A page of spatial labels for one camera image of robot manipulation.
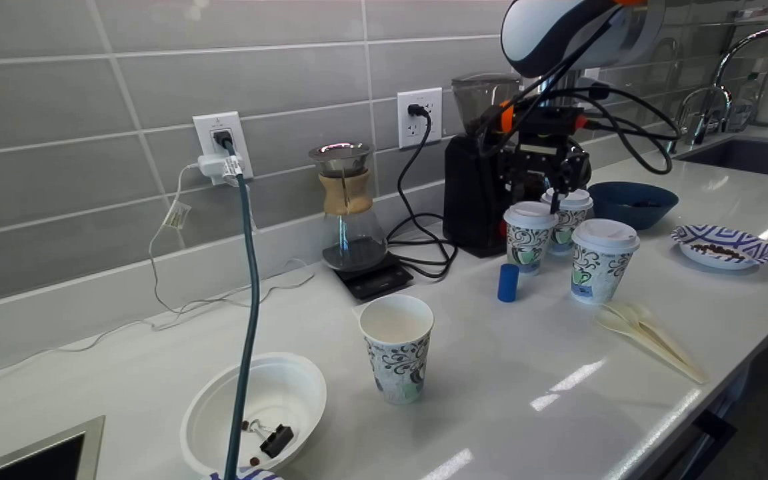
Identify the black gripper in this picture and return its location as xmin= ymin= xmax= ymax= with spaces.
xmin=503 ymin=130 xmax=595 ymax=203

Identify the patterned paper cup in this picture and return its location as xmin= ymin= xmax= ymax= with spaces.
xmin=568 ymin=246 xmax=636 ymax=310
xmin=548 ymin=210 xmax=592 ymax=255
xmin=355 ymin=294 xmax=435 ymax=407
xmin=503 ymin=220 xmax=555 ymax=274

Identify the dark blue bowl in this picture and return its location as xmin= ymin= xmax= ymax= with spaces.
xmin=588 ymin=178 xmax=682 ymax=232

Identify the black coffee grinder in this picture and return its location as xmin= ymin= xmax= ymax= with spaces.
xmin=443 ymin=72 xmax=528 ymax=260

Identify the small blue cylinder container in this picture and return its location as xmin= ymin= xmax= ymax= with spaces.
xmin=496 ymin=260 xmax=522 ymax=304

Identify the cream plastic spoon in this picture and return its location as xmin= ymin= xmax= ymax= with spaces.
xmin=608 ymin=300 xmax=703 ymax=375
xmin=595 ymin=310 xmax=699 ymax=384

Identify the chrome kitchen faucet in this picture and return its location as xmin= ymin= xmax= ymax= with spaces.
xmin=674 ymin=24 xmax=768 ymax=147

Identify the blue patterned plate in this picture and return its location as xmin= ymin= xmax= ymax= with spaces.
xmin=671 ymin=220 xmax=768 ymax=274

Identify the dark sink basin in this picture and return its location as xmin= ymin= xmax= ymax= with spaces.
xmin=679 ymin=135 xmax=768 ymax=183

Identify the black coffee scale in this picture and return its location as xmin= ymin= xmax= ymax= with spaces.
xmin=328 ymin=251 xmax=415 ymax=304

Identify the glass pour-over coffee carafe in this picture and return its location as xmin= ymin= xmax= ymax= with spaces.
xmin=310 ymin=139 xmax=392 ymax=274

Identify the white bowl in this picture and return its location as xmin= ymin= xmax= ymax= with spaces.
xmin=179 ymin=352 xmax=330 ymax=480

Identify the white plug adapter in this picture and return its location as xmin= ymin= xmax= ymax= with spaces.
xmin=194 ymin=151 xmax=247 ymax=186

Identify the small black clip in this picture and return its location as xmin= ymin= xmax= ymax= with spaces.
xmin=259 ymin=420 xmax=299 ymax=460

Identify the black inset cooktop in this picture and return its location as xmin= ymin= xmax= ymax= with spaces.
xmin=0 ymin=412 xmax=107 ymax=480

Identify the orange wrist mount bracket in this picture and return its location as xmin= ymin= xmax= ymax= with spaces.
xmin=496 ymin=98 xmax=522 ymax=139

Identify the black power cable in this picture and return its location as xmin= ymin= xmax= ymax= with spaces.
xmin=386 ymin=210 xmax=458 ymax=283
xmin=386 ymin=100 xmax=460 ymax=268

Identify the white wall outlet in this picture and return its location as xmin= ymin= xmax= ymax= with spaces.
xmin=395 ymin=86 xmax=447 ymax=151
xmin=188 ymin=108 xmax=255 ymax=180

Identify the black drawer handle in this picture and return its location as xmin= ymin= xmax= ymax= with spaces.
xmin=691 ymin=407 xmax=742 ymax=444

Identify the thin white cable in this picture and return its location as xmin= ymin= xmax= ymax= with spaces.
xmin=0 ymin=162 xmax=320 ymax=398

